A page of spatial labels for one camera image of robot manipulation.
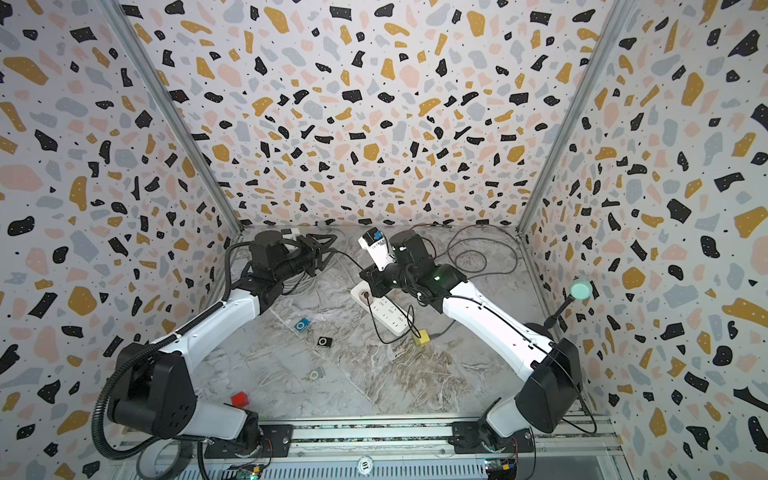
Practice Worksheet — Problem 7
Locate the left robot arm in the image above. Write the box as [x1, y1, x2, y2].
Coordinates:
[91, 230, 337, 460]

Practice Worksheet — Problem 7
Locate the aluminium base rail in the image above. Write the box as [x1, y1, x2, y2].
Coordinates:
[107, 413, 628, 480]

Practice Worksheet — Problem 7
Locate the yellow USB charger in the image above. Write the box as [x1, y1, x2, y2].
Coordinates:
[411, 329, 430, 347]

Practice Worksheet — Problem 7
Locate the blue mp3 player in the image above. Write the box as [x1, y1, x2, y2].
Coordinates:
[294, 318, 311, 332]

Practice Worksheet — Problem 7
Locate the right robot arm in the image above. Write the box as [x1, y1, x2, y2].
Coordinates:
[359, 228, 583, 452]

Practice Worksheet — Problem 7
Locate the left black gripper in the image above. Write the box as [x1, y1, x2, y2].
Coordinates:
[277, 233, 341, 286]

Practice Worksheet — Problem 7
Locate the black tape roll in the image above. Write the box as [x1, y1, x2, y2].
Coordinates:
[136, 440, 193, 480]

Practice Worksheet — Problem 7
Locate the red cube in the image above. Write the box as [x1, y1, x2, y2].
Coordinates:
[230, 392, 250, 409]

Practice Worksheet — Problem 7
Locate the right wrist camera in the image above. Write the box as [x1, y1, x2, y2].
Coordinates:
[358, 227, 395, 271]

